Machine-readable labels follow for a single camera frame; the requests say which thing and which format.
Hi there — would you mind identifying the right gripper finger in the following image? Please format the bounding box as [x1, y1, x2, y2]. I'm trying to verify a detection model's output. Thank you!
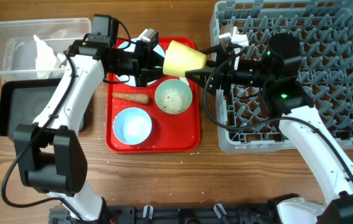
[199, 44, 226, 64]
[185, 68, 215, 88]

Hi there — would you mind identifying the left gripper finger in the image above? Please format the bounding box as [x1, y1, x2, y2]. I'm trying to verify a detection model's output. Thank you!
[134, 68, 164, 87]
[146, 50, 164, 67]

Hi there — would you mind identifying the brown carrot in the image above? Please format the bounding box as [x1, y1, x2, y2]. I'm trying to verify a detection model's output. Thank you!
[112, 92, 150, 105]

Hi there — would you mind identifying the yellow plastic cup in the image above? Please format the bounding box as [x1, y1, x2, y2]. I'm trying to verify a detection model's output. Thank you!
[162, 40, 207, 77]

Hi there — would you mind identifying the green bowl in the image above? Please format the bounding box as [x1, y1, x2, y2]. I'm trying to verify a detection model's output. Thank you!
[154, 79, 193, 114]

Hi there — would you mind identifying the white rice pile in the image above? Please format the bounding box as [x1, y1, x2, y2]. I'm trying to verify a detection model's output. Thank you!
[159, 89, 187, 114]

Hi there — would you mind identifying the small light blue bowl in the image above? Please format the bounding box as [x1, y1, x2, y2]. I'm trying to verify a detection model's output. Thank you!
[113, 107, 153, 146]

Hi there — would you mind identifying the white tissue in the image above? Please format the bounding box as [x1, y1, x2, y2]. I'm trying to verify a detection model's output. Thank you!
[33, 35, 66, 79]

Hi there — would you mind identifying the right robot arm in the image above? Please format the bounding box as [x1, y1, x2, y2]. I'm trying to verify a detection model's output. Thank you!
[183, 33, 353, 223]

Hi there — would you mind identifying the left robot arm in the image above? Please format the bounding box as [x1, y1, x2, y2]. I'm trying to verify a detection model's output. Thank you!
[12, 14, 164, 223]

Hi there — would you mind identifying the grey dishwasher rack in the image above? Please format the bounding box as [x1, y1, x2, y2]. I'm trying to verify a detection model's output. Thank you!
[210, 0, 353, 149]

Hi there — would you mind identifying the black food waste tray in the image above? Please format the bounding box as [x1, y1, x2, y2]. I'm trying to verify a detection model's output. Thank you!
[0, 77, 87, 137]

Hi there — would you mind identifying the clear plastic waste bin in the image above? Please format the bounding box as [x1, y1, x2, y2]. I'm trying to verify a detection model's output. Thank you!
[0, 17, 92, 83]

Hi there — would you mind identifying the white plastic spoon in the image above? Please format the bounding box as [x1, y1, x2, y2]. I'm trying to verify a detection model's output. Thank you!
[179, 77, 189, 86]

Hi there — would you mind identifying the light blue plate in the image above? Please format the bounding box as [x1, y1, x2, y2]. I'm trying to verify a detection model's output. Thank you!
[115, 38, 166, 87]

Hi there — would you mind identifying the red serving tray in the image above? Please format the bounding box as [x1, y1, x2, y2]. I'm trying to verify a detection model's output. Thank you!
[105, 77, 201, 153]

